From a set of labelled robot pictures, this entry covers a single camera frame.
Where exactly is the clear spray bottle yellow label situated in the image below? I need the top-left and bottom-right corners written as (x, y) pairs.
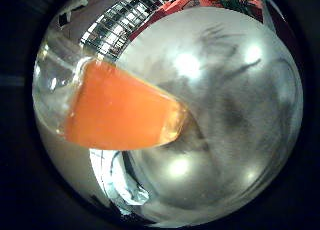
top-left (32, 39), bottom-right (189, 152)

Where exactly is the round white table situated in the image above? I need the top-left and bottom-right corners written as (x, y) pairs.
top-left (116, 6), bottom-right (304, 226)

